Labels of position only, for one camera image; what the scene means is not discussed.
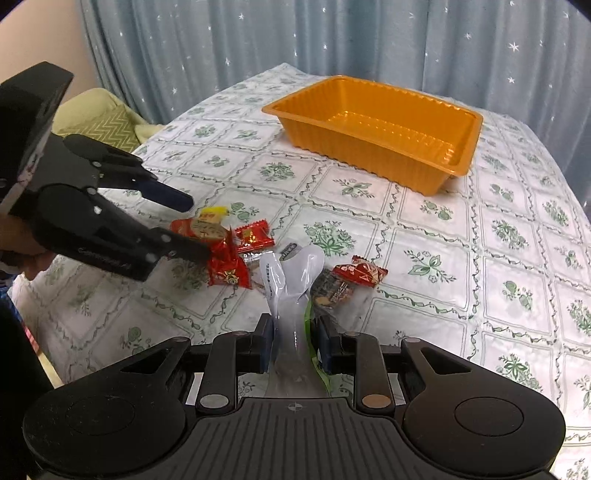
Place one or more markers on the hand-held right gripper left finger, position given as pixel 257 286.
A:
pixel 265 344

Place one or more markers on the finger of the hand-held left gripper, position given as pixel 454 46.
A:
pixel 168 196
pixel 184 251

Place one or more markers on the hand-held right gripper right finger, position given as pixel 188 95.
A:
pixel 323 345

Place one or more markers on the red packet with round picture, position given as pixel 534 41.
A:
pixel 198 228

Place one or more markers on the shiny crinkled red packet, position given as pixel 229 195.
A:
pixel 226 273

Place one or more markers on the yellow snack packet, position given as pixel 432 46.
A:
pixel 214 212

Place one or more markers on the dark brown snack packet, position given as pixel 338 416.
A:
pixel 333 291

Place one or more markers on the silver black snack packet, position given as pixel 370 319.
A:
pixel 251 258

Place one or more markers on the white translucent snack packet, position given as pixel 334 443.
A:
pixel 291 277

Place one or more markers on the red candy packet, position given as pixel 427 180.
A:
pixel 254 233

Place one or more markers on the red white snack packet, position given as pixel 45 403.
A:
pixel 358 272

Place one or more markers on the orange plastic tray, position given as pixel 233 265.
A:
pixel 369 115

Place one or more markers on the person's left hand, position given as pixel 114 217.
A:
pixel 21 240

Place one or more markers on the green zigzag cushion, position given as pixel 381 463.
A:
pixel 101 124

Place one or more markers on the floral tablecloth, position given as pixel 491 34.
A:
pixel 461 277

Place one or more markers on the blue star curtain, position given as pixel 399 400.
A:
pixel 277 32

